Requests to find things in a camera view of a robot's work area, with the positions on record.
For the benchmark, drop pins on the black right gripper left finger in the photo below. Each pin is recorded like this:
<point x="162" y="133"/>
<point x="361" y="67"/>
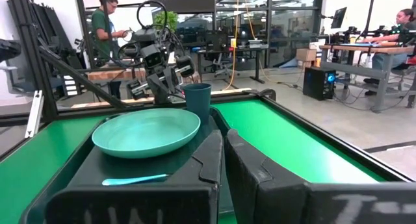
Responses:
<point x="211" y="159"/>

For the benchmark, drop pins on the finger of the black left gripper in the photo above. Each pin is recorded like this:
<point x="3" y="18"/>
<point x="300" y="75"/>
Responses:
<point x="156" y="86"/>
<point x="168" y="82"/>

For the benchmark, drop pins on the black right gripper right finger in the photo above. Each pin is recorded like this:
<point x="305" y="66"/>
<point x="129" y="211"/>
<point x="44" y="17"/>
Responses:
<point x="247" y="172"/>

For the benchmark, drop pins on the dark teal cup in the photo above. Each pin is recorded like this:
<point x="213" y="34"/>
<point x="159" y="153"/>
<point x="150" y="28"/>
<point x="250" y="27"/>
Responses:
<point x="197" y="100"/>

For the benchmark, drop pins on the teal round plate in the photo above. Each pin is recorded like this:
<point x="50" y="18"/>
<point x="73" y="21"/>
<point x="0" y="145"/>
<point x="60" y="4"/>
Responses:
<point x="146" y="133"/>

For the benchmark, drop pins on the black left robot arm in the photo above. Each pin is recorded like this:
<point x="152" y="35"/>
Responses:
<point x="144" y="36"/>

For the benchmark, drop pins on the black plastic tray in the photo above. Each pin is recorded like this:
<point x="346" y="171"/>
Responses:
<point x="97" y="167"/>

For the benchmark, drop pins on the grey office chair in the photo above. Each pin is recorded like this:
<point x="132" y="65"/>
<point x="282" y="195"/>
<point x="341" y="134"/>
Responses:
<point x="224" y="63"/>

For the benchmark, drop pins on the green leafy plant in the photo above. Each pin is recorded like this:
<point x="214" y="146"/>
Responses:
<point x="170" y="21"/>

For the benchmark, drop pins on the wooden workbench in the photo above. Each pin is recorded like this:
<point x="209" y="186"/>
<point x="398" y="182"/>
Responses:
<point x="104" y="75"/>

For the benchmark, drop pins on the green table mat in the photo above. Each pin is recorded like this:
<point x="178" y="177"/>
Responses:
<point x="292" y="143"/>

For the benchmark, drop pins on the black office desk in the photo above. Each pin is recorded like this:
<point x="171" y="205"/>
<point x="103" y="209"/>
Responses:
<point x="257" y="66"/>

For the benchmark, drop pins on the small white device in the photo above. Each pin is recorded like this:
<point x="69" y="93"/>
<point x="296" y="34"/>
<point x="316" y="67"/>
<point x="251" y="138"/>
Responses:
<point x="255" y="43"/>

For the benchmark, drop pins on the black table clamp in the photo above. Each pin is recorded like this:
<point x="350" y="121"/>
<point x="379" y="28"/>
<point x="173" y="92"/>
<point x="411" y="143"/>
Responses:
<point x="268" y="93"/>

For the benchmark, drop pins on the person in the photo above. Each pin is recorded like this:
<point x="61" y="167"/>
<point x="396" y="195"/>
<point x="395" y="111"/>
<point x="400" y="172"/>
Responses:
<point x="383" y="60"/>
<point x="100" y="26"/>

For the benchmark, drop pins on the black computer tower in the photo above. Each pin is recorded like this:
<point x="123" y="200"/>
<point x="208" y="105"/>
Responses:
<point x="315" y="84"/>

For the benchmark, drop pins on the cardboard box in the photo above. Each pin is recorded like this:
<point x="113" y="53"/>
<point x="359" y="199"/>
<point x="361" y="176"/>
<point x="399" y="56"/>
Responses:
<point x="305" y="54"/>

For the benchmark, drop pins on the silver aluminium bar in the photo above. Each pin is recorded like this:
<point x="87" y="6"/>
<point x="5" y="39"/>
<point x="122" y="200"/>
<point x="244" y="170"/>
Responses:
<point x="34" y="115"/>

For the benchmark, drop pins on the black monitor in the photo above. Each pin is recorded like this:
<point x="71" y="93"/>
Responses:
<point x="338" y="17"/>

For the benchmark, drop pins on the wooden table with grey legs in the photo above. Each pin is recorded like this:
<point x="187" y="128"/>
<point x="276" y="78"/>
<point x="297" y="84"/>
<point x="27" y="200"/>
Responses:
<point x="357" y="49"/>

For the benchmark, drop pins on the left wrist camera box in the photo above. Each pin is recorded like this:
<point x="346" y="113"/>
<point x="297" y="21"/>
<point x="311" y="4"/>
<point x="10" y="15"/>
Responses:
<point x="152" y="57"/>

